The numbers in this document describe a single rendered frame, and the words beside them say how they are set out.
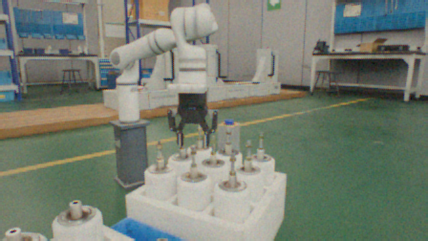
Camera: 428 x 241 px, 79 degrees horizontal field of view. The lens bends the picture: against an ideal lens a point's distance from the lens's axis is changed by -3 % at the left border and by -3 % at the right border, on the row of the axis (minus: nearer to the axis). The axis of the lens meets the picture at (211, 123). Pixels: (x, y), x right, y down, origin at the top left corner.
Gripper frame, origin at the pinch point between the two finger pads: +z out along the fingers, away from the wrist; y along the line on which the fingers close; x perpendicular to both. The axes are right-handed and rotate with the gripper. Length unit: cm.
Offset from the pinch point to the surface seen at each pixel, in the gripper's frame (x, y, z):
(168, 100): -221, 82, 20
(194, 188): 4.6, -1.2, 11.4
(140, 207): 3.2, 15.1, 19.3
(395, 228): -23, -67, 35
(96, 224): 24.4, 14.9, 11.3
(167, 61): -233, 86, -23
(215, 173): -6.7, -5.1, 11.5
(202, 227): 9.5, -4.2, 19.3
